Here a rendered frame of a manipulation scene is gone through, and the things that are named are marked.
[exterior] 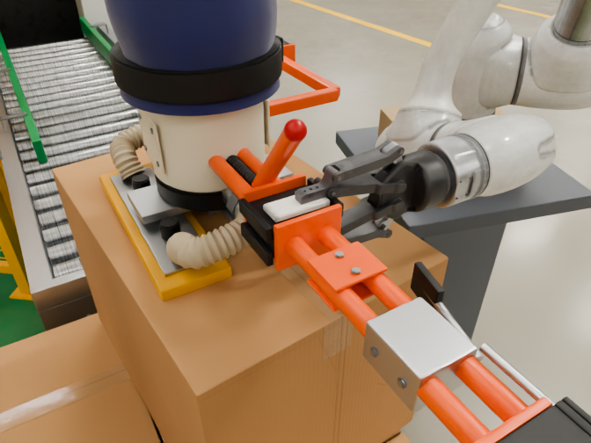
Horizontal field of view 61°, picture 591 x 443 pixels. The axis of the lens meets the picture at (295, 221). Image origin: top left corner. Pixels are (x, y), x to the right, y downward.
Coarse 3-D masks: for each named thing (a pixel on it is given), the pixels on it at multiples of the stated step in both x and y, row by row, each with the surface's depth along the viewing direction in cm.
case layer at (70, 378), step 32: (96, 320) 117; (0, 352) 110; (32, 352) 110; (64, 352) 110; (96, 352) 110; (0, 384) 103; (32, 384) 103; (64, 384) 103; (96, 384) 103; (128, 384) 103; (0, 416) 97; (32, 416) 97; (64, 416) 97; (96, 416) 97; (128, 416) 97
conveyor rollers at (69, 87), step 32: (0, 64) 264; (32, 64) 264; (64, 64) 263; (96, 64) 263; (32, 96) 230; (64, 96) 229; (96, 96) 227; (64, 128) 201; (96, 128) 199; (32, 160) 183; (64, 160) 180; (32, 192) 162; (64, 224) 147; (64, 256) 139
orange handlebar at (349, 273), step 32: (288, 64) 99; (320, 96) 86; (224, 160) 67; (256, 160) 67; (320, 256) 50; (352, 256) 50; (320, 288) 49; (352, 288) 50; (384, 288) 47; (352, 320) 45; (480, 384) 39; (448, 416) 37; (512, 416) 37
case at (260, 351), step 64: (64, 192) 89; (128, 256) 73; (256, 256) 73; (384, 256) 73; (128, 320) 76; (192, 320) 63; (256, 320) 63; (320, 320) 62; (192, 384) 55; (256, 384) 59; (320, 384) 68; (384, 384) 80
